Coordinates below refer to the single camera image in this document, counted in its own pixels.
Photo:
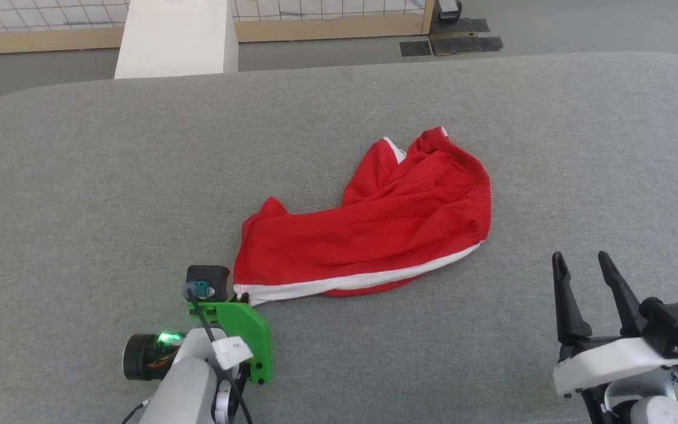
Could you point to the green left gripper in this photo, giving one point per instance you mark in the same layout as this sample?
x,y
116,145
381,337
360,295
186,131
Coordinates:
x,y
251,335

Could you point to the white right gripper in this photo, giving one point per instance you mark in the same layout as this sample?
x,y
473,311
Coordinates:
x,y
615,362

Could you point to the white rectangular box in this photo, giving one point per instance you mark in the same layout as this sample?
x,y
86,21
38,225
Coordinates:
x,y
174,41

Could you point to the small black floor mat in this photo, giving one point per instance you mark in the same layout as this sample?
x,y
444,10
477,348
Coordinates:
x,y
415,48

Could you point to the red shorts with white trim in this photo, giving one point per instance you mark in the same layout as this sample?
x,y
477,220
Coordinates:
x,y
386,229

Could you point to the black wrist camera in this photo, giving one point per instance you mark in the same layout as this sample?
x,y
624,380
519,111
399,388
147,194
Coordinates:
x,y
209,277
677,324

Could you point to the grey metal stand foot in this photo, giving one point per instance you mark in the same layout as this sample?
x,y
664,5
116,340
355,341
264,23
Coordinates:
x,y
449,9

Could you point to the lemon print partition screen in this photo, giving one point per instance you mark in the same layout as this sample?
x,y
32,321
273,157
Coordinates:
x,y
315,20

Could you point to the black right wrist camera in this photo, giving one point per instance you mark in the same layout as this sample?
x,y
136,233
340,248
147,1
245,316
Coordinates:
x,y
677,324

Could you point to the grey fabric sofa cushion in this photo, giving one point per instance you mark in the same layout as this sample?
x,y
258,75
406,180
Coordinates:
x,y
109,206

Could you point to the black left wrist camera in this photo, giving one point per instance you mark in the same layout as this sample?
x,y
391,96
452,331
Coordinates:
x,y
209,277

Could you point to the long black floor mat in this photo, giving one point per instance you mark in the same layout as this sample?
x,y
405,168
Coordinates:
x,y
468,45

